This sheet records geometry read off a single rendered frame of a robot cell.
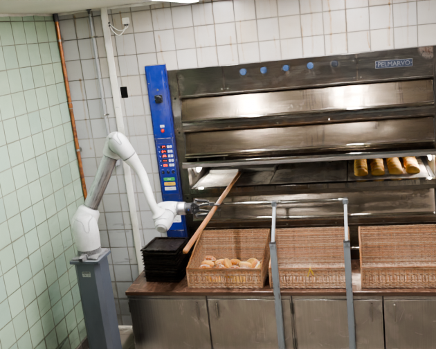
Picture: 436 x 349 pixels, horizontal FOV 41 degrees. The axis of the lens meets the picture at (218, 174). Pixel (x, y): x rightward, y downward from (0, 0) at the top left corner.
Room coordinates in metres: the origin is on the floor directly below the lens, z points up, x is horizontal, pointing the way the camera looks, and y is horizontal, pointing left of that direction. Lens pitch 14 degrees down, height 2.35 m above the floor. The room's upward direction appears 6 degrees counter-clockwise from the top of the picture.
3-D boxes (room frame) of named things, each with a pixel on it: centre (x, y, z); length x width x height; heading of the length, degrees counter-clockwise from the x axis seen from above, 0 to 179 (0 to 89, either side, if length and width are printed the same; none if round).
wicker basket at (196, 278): (4.07, -0.02, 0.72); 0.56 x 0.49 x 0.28; 75
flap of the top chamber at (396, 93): (4.19, -0.65, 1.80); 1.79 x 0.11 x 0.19; 76
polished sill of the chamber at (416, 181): (4.21, -0.65, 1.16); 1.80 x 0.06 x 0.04; 76
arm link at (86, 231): (3.68, 0.90, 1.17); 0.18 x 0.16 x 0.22; 18
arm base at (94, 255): (3.65, 0.90, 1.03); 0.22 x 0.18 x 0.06; 165
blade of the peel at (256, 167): (4.95, -0.24, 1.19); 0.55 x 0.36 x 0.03; 76
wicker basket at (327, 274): (3.92, -0.60, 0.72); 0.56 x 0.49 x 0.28; 76
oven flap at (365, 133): (4.19, -0.65, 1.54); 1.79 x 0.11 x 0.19; 76
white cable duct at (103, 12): (4.51, 0.71, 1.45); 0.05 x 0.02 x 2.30; 76
